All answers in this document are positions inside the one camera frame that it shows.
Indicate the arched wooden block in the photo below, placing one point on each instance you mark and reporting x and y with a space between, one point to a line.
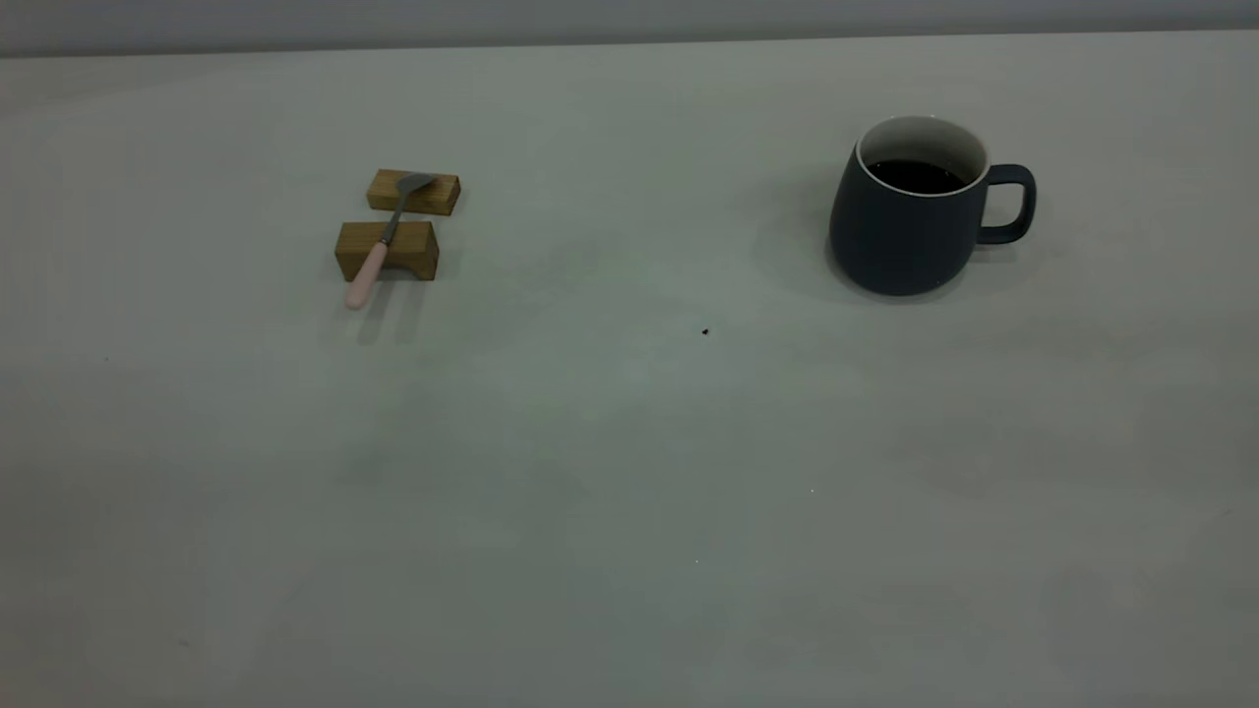
413 246

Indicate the dark grey ceramic mug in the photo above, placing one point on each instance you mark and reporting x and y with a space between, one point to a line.
905 236

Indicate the flat wooden block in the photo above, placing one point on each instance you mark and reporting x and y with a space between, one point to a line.
438 195

